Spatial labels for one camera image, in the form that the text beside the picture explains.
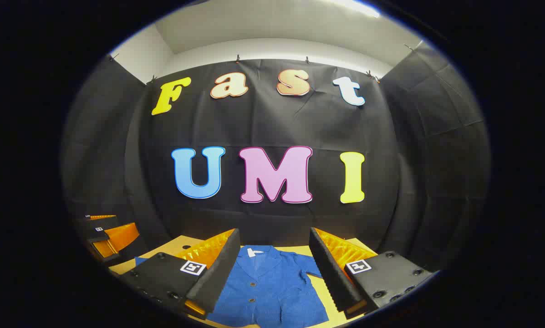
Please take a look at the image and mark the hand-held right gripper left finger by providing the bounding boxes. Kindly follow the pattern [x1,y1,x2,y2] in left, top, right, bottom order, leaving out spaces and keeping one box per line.
[117,228,241,317]

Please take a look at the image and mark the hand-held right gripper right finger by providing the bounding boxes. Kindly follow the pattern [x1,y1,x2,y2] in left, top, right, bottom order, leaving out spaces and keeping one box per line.
[309,227,433,319]

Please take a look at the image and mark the blue button shirt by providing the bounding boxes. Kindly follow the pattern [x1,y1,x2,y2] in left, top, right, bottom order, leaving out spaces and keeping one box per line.
[135,245,330,328]

